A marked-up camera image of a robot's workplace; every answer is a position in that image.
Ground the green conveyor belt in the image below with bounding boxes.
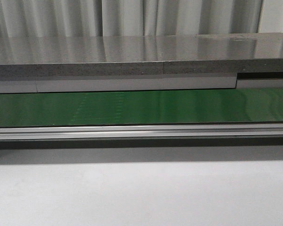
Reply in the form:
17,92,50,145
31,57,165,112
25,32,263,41
0,88,283,127

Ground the grey stone slab edge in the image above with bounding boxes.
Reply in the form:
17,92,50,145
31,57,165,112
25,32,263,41
0,58,283,80

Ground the white curtain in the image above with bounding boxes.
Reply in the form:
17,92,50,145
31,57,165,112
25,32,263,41
0,0,283,37

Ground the front aluminium conveyor rail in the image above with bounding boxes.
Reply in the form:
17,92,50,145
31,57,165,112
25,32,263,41
0,123,283,140

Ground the rear grey conveyor rail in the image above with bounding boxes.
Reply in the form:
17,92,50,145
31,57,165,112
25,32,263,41
0,72,283,94

